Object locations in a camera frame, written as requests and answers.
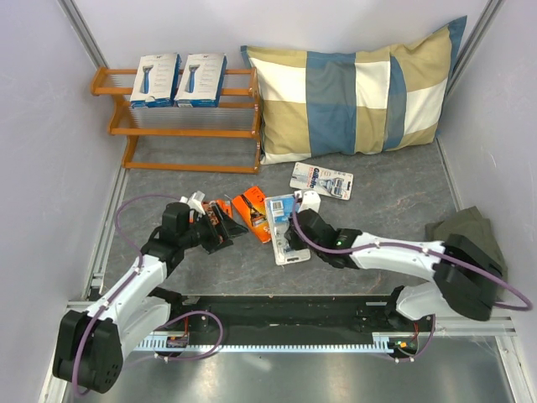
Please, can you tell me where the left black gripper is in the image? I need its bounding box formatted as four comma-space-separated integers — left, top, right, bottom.
180, 203, 248, 254

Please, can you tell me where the clear blister razor pack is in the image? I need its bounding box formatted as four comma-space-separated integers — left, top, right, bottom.
265, 194, 310, 266

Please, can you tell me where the orange black razor pack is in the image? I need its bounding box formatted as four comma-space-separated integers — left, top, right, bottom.
232, 186, 271, 243

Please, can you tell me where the Gillette razor blister pack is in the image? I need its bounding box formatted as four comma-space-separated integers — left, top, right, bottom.
289, 162, 353, 201

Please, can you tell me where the white box blue razor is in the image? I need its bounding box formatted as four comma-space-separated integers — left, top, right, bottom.
174, 53, 227, 107
129, 53, 181, 108

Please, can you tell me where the orange razor cartridge pack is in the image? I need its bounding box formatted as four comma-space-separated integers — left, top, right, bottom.
202, 199, 232, 226

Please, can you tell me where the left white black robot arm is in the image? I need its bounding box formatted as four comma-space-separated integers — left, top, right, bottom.
52, 198, 248, 395

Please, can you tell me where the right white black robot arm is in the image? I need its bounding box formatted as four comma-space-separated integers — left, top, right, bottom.
286, 209, 503, 331

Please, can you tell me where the orange wooden two-tier shelf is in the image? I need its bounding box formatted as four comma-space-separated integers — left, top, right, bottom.
90, 66, 262, 175

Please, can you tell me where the blue beige checkered pillow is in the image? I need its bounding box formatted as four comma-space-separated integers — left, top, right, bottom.
241, 17, 467, 165

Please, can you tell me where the olive green cloth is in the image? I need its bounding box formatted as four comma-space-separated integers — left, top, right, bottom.
425, 207, 508, 280

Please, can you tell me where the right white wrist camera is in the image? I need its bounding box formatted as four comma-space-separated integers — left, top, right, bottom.
294, 190, 321, 213

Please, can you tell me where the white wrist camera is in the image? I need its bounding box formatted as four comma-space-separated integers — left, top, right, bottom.
180, 191, 206, 222
294, 190, 321, 213

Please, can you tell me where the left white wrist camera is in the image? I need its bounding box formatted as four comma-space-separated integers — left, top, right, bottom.
180, 191, 206, 222

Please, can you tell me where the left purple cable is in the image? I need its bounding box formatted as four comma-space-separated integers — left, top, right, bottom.
71, 194, 185, 398

